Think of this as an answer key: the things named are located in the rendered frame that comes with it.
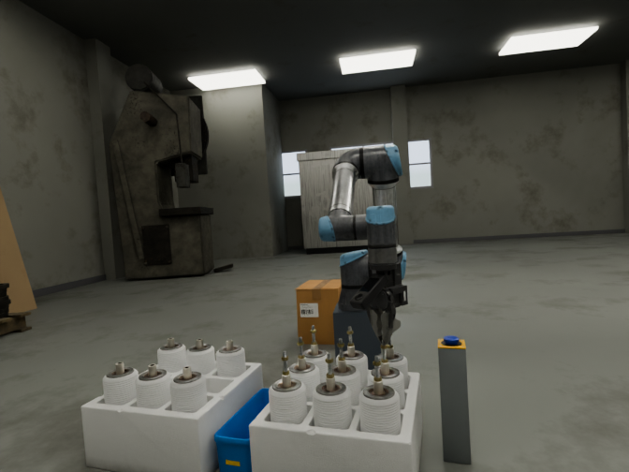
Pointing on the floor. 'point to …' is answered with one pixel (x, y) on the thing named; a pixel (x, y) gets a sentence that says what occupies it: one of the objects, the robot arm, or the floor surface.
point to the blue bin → (239, 435)
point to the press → (160, 181)
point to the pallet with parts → (10, 321)
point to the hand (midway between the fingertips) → (381, 339)
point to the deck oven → (321, 178)
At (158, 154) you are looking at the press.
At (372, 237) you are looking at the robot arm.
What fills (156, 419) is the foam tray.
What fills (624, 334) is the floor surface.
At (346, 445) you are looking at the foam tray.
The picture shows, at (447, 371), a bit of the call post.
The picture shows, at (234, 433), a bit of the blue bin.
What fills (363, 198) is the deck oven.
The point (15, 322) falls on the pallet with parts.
